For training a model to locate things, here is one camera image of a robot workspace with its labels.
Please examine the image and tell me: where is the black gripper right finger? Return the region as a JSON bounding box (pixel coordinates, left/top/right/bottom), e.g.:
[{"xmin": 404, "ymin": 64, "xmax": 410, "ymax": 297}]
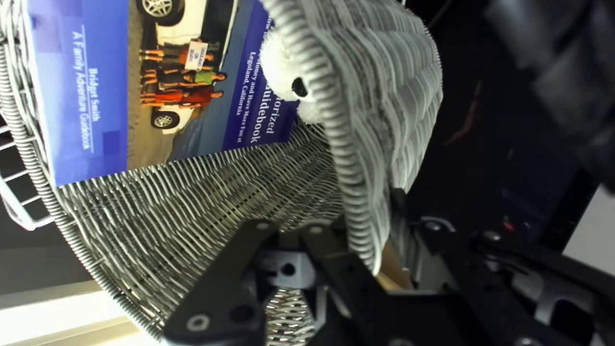
[{"xmin": 416, "ymin": 220, "xmax": 615, "ymax": 346}]

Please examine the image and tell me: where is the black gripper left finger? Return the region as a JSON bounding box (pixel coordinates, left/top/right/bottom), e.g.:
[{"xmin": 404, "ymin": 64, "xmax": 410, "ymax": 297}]
[{"xmin": 162, "ymin": 220, "xmax": 420, "ymax": 346}]

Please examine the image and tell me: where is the grey woven wicker basket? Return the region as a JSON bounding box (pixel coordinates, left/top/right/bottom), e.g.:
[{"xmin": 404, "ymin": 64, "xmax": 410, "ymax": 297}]
[{"xmin": 0, "ymin": 0, "xmax": 448, "ymax": 346}]

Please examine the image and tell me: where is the white teddy bear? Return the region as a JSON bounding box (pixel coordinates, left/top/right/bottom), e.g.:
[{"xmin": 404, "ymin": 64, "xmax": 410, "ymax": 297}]
[{"xmin": 258, "ymin": 28, "xmax": 324, "ymax": 128}]

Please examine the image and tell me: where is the blue family adventure guidebook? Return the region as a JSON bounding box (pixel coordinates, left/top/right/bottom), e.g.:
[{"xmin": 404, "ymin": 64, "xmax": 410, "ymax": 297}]
[{"xmin": 26, "ymin": 0, "xmax": 304, "ymax": 189}]

